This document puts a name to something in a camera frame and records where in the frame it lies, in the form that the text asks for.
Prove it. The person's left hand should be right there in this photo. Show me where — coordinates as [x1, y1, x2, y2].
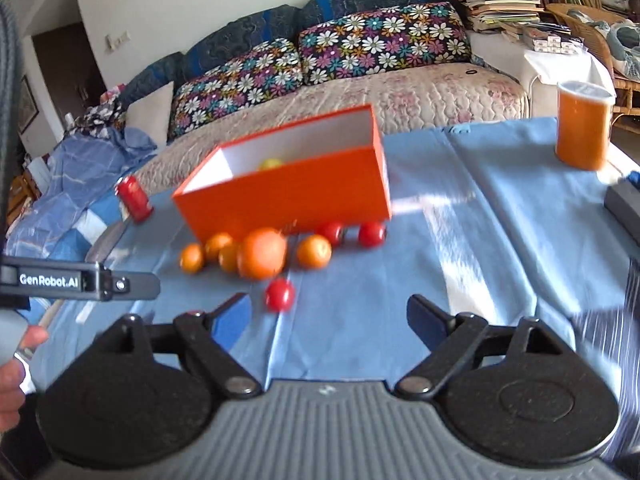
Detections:
[0, 326, 49, 433]

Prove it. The blue printed tablecloth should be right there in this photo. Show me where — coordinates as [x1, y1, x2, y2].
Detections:
[20, 116, 640, 466]

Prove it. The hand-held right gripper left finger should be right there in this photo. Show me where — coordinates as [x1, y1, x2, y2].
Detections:
[97, 294, 262, 400]

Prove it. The stack of books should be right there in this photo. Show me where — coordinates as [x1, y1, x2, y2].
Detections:
[460, 0, 571, 41]

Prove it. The red soda can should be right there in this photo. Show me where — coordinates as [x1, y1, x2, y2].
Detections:
[115, 175, 154, 223]

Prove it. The orange plastic cup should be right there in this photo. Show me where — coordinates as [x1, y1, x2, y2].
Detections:
[555, 81, 617, 172]

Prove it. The white pillow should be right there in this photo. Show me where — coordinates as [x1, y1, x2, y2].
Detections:
[124, 80, 176, 148]

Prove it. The crumpled blue sheet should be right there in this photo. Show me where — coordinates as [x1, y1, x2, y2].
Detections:
[5, 127, 158, 266]

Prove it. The wicker chair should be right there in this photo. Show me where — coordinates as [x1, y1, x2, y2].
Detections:
[545, 2, 640, 126]

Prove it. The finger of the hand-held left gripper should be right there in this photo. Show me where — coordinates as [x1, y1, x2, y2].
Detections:
[110, 272, 162, 301]

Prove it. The row of small white boxes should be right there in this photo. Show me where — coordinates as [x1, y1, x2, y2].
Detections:
[522, 27, 590, 56]

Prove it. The black braided cable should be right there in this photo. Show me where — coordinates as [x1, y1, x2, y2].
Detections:
[0, 0, 25, 231]

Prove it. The red cherry tomato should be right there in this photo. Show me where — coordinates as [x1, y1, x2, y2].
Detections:
[264, 278, 296, 312]
[357, 221, 387, 248]
[316, 221, 346, 247]

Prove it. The orange cardboard box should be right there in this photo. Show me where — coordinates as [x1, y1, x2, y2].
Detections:
[171, 104, 392, 245]

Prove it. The large round orange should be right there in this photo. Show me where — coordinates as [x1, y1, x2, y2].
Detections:
[236, 226, 289, 281]

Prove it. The framed wall picture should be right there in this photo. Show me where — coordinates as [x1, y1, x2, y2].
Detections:
[19, 76, 40, 135]

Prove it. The floral cushion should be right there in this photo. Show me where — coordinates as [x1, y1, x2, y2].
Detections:
[298, 1, 473, 86]
[167, 37, 306, 141]

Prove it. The black white patterned cloth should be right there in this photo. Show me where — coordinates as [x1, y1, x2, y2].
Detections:
[75, 87, 126, 133]

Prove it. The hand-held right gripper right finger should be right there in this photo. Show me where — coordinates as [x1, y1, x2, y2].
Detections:
[395, 294, 576, 398]

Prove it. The patterned chair cushion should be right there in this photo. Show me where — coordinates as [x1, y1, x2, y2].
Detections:
[605, 20, 640, 83]

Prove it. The small orange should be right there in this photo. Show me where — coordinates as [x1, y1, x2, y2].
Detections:
[218, 242, 243, 273]
[296, 234, 333, 269]
[179, 242, 206, 274]
[204, 231, 235, 261]

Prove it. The dark blue sofa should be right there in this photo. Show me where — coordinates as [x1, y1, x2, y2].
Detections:
[117, 0, 468, 106]

